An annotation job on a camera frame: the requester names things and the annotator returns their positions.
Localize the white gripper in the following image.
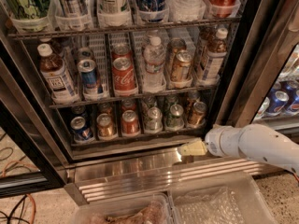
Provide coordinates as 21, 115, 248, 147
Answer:
178, 126, 244, 158

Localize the orange soda can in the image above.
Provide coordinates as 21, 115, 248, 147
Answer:
186, 91, 200, 112
188, 102, 207, 125

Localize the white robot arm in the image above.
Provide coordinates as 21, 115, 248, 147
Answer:
178, 124, 299, 175

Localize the green soda can front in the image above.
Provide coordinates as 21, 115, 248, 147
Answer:
166, 105, 183, 128

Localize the green soda can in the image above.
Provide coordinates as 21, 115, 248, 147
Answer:
164, 95, 178, 113
166, 105, 183, 128

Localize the silver green can front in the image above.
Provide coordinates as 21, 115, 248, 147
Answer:
145, 107, 162, 132

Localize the silver green can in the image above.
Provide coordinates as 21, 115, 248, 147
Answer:
142, 96, 157, 114
145, 107, 162, 132

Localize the green soda can rear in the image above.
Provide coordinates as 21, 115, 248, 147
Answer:
164, 95, 178, 113

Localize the silver green can rear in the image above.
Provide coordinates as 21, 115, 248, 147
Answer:
142, 96, 157, 114

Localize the red soda can bottom front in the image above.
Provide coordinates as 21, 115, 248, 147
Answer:
121, 110, 139, 134

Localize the red soda can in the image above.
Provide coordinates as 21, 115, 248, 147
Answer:
121, 110, 139, 134
121, 99, 136, 112

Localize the gold can middle front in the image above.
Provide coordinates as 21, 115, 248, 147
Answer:
171, 50, 192, 82

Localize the gold can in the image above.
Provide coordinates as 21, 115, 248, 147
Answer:
166, 37, 187, 70
171, 50, 192, 82

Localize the red soda can bottom rear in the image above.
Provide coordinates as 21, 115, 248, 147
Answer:
121, 99, 136, 112

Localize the fridge door right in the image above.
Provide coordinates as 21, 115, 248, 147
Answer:
210, 0, 299, 127

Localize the fridge door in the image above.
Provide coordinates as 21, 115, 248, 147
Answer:
0, 61, 64, 198
210, 0, 299, 127

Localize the blue pepsi can behind door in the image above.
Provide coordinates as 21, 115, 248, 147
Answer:
265, 91, 289, 116

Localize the orange can bottom left front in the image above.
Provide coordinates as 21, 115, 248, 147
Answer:
96, 113, 115, 138

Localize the red coca-cola can front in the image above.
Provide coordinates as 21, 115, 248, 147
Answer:
112, 57, 135, 91

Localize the orange can bottom left rear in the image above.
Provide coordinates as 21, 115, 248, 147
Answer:
98, 103, 113, 117

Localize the gold can middle rear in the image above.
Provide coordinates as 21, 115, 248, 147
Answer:
166, 37, 187, 70

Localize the blue pepsi can bottom front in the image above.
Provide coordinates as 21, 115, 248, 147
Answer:
70, 117, 93, 141

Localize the red coca-cola can rear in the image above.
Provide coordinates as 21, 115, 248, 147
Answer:
111, 44, 132, 60

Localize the blue pepsi can bottom rear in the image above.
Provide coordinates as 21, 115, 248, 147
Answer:
71, 105, 89, 119

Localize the blue pepsi can middle front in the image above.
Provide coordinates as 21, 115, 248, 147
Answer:
78, 59, 103, 95

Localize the pepsi can middle rear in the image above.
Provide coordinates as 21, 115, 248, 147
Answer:
77, 47, 95, 61

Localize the fridge door left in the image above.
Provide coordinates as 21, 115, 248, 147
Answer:
0, 61, 64, 198

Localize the silver striped can top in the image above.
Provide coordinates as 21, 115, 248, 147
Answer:
60, 0, 88, 18

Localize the green arizona can top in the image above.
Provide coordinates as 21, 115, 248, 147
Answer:
0, 0, 52, 21

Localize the clear plastic bin right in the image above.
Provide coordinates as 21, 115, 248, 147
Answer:
168, 172, 278, 224

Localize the clear plastic bin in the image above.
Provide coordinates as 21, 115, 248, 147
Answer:
69, 192, 174, 224
168, 172, 278, 224

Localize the clear plastic bin left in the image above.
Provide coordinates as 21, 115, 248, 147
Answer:
69, 192, 174, 224

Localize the iced tea bottle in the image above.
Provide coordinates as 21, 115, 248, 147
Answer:
197, 26, 216, 63
199, 27, 228, 81
37, 43, 77, 104
40, 38, 64, 57

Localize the clear water bottle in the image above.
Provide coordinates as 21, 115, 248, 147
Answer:
168, 0, 206, 21
143, 36, 165, 89

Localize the iced tea bottle rear right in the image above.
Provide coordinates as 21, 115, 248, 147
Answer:
197, 26, 216, 63

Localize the clear water bottle top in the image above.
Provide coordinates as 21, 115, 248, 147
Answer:
168, 0, 206, 21

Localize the iced tea bottle rear left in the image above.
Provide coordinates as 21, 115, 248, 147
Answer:
40, 38, 64, 57

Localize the orange cable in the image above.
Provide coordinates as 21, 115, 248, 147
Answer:
0, 160, 39, 224

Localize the black cable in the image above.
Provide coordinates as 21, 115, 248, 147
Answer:
0, 132, 32, 224

